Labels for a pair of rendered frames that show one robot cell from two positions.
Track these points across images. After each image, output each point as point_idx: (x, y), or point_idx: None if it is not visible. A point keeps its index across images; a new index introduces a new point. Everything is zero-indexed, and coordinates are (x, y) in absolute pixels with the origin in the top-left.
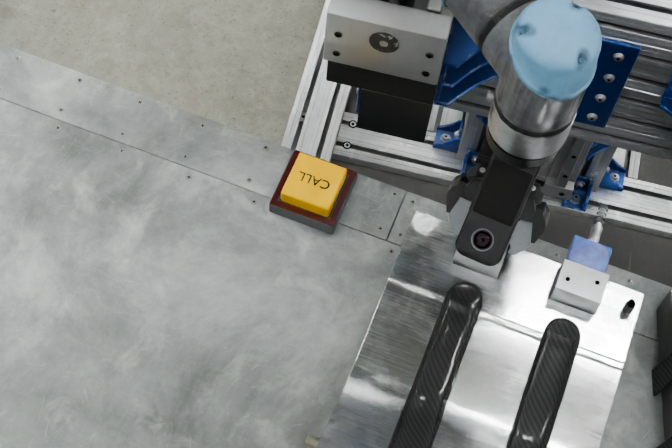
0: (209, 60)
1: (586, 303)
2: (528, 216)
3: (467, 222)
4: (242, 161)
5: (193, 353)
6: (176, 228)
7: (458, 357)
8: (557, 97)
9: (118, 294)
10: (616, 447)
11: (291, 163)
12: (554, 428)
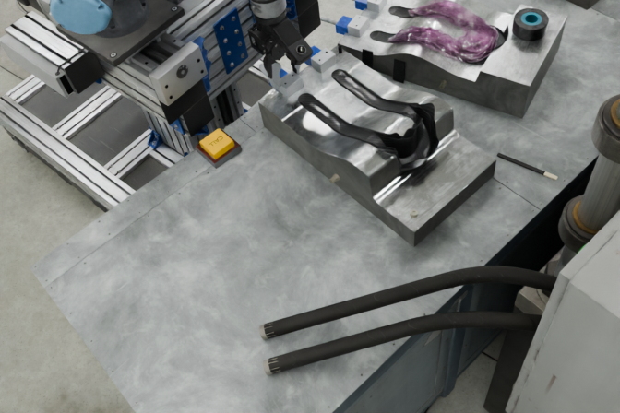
0: None
1: (331, 60)
2: None
3: (291, 51)
4: (185, 171)
5: (265, 218)
6: (201, 206)
7: (328, 110)
8: None
9: (219, 239)
10: None
11: (200, 149)
12: (374, 91)
